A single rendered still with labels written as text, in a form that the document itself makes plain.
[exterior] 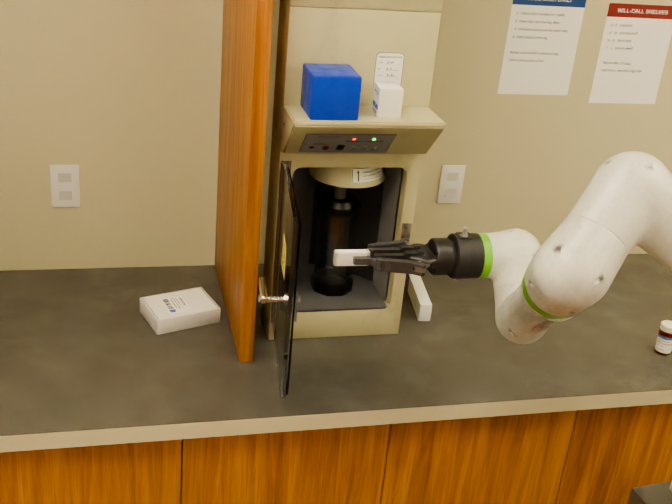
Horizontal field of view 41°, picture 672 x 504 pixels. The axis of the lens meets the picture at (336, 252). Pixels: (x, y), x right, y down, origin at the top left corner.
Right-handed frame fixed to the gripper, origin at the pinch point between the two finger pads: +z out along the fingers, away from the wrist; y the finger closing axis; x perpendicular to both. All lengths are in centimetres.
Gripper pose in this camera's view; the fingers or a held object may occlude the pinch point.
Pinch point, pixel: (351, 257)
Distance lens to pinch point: 177.1
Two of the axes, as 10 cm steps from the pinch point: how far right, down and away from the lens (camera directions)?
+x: -0.9, 9.0, 4.2
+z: -9.7, 0.1, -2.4
